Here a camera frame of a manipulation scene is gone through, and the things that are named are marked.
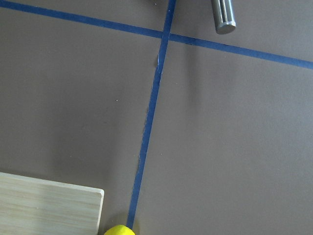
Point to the metal scoop with handle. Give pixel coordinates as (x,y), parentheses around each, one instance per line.
(224,18)

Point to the wooden cutting board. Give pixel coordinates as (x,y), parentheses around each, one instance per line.
(31,206)

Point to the yellow lemon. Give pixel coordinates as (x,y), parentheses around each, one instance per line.
(119,230)

